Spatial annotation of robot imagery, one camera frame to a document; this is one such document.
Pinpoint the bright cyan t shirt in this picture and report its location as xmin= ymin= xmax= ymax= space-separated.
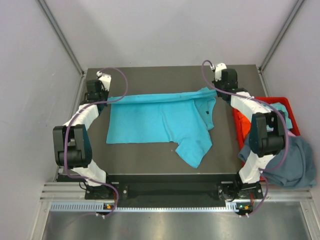
xmin=106 ymin=87 xmax=217 ymax=168

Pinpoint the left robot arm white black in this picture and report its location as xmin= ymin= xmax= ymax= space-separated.
xmin=52 ymin=74 xmax=114 ymax=199

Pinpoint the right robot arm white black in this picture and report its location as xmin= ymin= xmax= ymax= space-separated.
xmin=212 ymin=63 xmax=288 ymax=198

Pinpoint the orange t shirt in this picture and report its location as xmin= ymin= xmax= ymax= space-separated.
xmin=232 ymin=108 xmax=251 ymax=145

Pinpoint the teal green t shirt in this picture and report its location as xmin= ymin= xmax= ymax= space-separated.
xmin=270 ymin=102 xmax=293 ymax=130

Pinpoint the red plastic bin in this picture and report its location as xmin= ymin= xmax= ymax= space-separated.
xmin=231 ymin=96 xmax=302 ymax=182

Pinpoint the pink t shirt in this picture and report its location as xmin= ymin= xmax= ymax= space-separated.
xmin=288 ymin=130 xmax=296 ymax=137

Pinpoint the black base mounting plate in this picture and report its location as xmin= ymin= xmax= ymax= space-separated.
xmin=56 ymin=173 xmax=264 ymax=207

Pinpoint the grey blue t shirt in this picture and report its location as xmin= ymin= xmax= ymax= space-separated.
xmin=237 ymin=134 xmax=318 ymax=189

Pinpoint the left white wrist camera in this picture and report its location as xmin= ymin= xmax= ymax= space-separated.
xmin=96 ymin=70 xmax=112 ymax=91

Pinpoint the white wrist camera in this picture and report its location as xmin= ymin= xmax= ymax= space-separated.
xmin=210 ymin=63 xmax=227 ymax=82
xmin=96 ymin=70 xmax=112 ymax=91

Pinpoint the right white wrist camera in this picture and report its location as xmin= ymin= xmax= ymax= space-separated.
xmin=210 ymin=63 xmax=227 ymax=82

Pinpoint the left aluminium frame post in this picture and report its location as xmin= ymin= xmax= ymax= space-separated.
xmin=36 ymin=0 xmax=85 ymax=76

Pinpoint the aluminium frame post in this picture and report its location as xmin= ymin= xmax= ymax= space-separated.
xmin=36 ymin=0 xmax=85 ymax=76
xmin=257 ymin=0 xmax=306 ymax=74

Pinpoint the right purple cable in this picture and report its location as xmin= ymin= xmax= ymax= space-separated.
xmin=201 ymin=59 xmax=291 ymax=217

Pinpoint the purple cable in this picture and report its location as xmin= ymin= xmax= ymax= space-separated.
xmin=63 ymin=67 xmax=129 ymax=217
xmin=201 ymin=59 xmax=291 ymax=217

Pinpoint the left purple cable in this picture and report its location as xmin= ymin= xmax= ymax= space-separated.
xmin=63 ymin=67 xmax=129 ymax=217

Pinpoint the right aluminium frame post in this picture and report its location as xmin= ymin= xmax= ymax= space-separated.
xmin=257 ymin=0 xmax=306 ymax=74

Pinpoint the grey slotted cable duct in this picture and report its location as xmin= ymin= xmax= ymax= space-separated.
xmin=50 ymin=202 xmax=250 ymax=213

